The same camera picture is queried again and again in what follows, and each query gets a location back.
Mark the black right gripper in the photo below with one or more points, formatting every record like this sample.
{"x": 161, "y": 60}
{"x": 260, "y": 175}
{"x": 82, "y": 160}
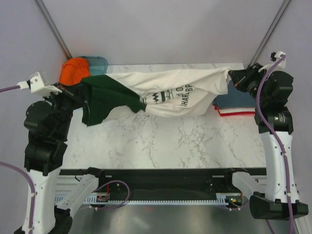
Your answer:
{"x": 241, "y": 77}

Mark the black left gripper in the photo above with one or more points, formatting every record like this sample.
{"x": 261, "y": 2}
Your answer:
{"x": 74, "y": 92}

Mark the white and green t shirt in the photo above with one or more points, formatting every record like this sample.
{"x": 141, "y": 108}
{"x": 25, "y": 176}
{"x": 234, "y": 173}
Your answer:
{"x": 171, "y": 93}

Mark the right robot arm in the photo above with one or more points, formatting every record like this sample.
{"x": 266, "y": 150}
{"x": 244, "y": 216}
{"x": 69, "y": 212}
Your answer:
{"x": 279, "y": 199}

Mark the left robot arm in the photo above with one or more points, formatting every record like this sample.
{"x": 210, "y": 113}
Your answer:
{"x": 48, "y": 123}

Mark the folded grey-blue t shirt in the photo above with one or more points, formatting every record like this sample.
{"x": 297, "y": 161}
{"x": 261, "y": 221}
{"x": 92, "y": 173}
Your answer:
{"x": 234, "y": 99}

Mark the orange crumpled t shirt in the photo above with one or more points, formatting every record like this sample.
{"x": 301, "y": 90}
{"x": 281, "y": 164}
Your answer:
{"x": 73, "y": 71}

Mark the folded white t shirt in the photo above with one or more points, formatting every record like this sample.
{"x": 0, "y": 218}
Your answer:
{"x": 236, "y": 110}

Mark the folded red t shirt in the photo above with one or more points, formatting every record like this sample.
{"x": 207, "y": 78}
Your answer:
{"x": 236, "y": 114}

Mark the teal plastic bin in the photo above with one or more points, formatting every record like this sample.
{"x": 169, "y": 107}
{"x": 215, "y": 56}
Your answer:
{"x": 97, "y": 65}

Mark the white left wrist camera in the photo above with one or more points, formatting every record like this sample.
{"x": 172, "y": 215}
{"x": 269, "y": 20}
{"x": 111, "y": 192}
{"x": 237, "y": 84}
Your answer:
{"x": 38, "y": 85}

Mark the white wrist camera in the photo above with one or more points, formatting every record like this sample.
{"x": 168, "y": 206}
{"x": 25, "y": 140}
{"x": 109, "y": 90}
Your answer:
{"x": 38, "y": 85}
{"x": 278, "y": 63}

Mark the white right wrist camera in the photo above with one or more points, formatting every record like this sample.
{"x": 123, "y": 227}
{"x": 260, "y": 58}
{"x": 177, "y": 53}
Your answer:
{"x": 278, "y": 63}

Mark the right aluminium frame post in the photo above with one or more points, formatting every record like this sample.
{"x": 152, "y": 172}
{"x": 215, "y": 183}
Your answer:
{"x": 274, "y": 24}

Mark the aluminium frame post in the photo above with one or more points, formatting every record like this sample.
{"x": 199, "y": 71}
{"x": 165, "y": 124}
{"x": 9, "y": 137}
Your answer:
{"x": 274, "y": 24}
{"x": 53, "y": 28}

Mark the left aluminium frame post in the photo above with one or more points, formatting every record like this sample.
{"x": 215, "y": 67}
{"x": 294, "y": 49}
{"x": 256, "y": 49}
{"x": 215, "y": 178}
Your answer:
{"x": 53, "y": 28}

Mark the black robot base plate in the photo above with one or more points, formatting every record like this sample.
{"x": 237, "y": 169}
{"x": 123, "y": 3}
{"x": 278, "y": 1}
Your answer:
{"x": 172, "y": 181}

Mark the white slotted cable duct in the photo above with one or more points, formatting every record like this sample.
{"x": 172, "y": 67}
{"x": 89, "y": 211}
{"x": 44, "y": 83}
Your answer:
{"x": 143, "y": 198}

